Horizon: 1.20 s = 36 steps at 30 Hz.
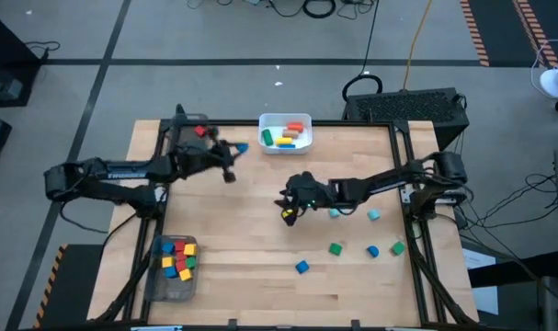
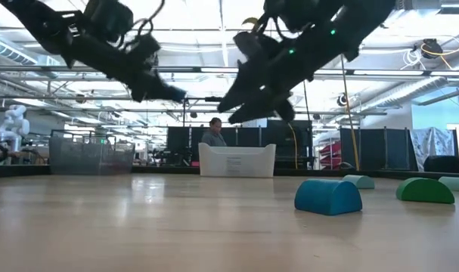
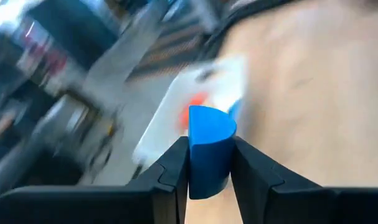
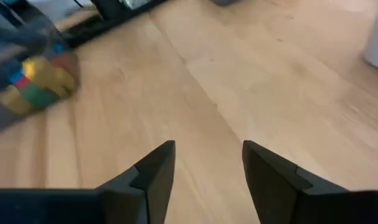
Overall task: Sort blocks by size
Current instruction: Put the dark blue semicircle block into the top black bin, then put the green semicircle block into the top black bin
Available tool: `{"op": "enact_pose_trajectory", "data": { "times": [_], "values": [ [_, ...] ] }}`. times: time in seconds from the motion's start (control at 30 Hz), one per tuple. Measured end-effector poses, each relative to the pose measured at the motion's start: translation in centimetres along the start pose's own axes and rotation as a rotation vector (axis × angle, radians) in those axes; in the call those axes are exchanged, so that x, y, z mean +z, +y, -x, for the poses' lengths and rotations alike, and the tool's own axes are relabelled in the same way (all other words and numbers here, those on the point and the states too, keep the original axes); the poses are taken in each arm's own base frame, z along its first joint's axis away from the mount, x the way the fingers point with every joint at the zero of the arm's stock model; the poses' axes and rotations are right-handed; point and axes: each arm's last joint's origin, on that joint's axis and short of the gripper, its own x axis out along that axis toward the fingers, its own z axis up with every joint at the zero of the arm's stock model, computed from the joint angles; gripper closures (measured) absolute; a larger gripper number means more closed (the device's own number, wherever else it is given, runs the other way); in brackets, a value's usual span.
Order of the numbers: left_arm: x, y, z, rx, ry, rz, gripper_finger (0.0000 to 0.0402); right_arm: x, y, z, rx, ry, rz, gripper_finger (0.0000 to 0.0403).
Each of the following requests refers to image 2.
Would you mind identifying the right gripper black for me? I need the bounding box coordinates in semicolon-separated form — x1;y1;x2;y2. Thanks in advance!
216;30;313;125

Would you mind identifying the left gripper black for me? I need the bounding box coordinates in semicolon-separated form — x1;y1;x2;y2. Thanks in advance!
62;35;188;104

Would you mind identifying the light blue half cylinder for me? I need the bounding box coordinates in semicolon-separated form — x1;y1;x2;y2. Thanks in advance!
341;174;376;190
438;175;459;193

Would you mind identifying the tall black partition panel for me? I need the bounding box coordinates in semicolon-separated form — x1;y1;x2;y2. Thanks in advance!
266;119;314;170

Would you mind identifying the person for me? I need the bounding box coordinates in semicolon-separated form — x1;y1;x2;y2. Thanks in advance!
200;116;228;147

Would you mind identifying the white plastic bin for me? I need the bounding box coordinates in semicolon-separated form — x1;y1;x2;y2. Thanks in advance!
197;142;277;178

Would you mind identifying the grey translucent bin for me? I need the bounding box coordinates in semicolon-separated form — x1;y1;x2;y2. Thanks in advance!
48;134;136;176

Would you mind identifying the red storage rack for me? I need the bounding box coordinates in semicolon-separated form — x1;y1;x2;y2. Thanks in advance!
318;140;343;170

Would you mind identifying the dark blue partition panel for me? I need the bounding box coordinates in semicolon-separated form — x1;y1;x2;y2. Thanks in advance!
340;127;420;172

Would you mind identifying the grey patterned sheet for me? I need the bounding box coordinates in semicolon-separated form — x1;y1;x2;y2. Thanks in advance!
409;127;457;172

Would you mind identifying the green half cylinder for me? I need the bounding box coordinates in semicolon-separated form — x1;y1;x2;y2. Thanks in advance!
395;177;456;205

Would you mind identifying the black chair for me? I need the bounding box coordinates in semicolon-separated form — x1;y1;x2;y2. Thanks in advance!
423;154;459;175

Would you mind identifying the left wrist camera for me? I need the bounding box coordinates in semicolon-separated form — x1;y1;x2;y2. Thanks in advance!
83;0;135;43

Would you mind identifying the yellow hanging cable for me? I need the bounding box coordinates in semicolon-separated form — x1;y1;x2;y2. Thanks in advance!
340;56;361;172

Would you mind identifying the ceiling cable reel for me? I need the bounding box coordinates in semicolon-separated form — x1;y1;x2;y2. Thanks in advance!
413;37;459;60

